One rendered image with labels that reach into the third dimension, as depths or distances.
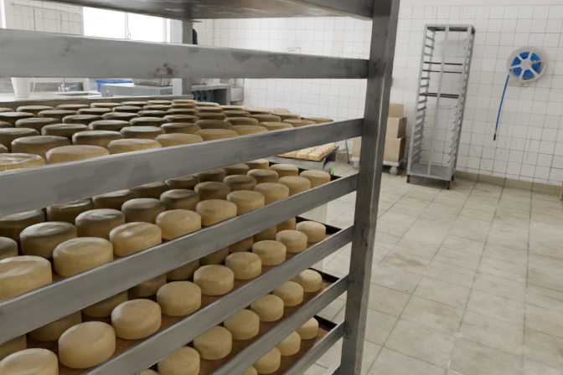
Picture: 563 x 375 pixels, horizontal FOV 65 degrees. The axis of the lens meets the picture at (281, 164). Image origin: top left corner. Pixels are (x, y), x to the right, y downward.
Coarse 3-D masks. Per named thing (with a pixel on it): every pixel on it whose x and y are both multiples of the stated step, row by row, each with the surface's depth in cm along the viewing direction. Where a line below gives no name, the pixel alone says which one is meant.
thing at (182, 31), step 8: (176, 24) 92; (184, 24) 92; (192, 24) 93; (176, 32) 92; (184, 32) 92; (192, 32) 94; (176, 40) 93; (184, 40) 92; (192, 40) 94; (176, 80) 94; (184, 80) 94; (176, 88) 95; (184, 88) 94
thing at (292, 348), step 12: (312, 324) 78; (288, 336) 74; (300, 336) 76; (312, 336) 77; (276, 348) 71; (288, 348) 72; (300, 348) 74; (264, 360) 68; (276, 360) 68; (288, 360) 71; (252, 372) 65; (264, 372) 67; (276, 372) 68
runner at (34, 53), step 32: (0, 32) 27; (32, 32) 29; (0, 64) 28; (32, 64) 29; (64, 64) 31; (96, 64) 33; (128, 64) 35; (160, 64) 37; (192, 64) 40; (224, 64) 43; (256, 64) 47; (288, 64) 52; (320, 64) 58; (352, 64) 64
